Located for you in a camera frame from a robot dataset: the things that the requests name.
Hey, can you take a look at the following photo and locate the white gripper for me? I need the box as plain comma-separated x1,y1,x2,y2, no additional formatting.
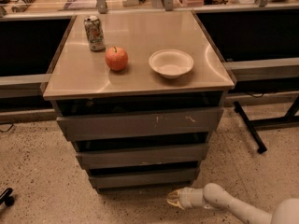
166,188,204,210

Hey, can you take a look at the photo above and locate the grey bottom drawer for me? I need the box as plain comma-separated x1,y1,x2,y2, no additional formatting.
88,161,199,189

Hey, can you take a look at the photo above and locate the grey drawer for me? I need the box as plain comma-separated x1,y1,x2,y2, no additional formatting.
88,161,199,189
72,132,209,169
53,91,225,142

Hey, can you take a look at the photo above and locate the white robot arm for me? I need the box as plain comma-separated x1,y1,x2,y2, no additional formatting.
166,183,299,224

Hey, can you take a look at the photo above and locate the grey middle drawer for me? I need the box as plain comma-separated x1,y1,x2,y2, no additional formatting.
72,132,209,169

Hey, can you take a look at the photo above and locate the grey top drawer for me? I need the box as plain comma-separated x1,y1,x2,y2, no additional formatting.
53,91,225,142

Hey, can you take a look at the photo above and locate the grey drawer cabinet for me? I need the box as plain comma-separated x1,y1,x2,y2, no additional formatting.
42,10,235,195

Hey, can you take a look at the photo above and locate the white bowl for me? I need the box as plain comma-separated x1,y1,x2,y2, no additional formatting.
149,49,194,79

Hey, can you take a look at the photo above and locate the red apple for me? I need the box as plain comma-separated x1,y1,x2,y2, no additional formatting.
105,47,129,72

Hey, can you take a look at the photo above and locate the black chair caster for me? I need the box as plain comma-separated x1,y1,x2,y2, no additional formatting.
0,188,15,206

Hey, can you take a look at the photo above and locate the crushed soda can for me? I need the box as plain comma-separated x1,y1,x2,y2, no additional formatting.
83,15,106,51

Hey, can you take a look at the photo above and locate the purple paper booklet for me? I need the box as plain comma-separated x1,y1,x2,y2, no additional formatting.
64,0,96,10

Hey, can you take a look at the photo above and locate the black coiled tool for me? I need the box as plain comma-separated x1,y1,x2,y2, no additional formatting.
11,0,35,13

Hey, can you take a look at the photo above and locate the black table leg frame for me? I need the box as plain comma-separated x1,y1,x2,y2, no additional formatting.
234,96,299,154

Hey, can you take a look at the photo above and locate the black floor cable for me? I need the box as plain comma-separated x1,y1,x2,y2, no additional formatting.
0,123,15,134

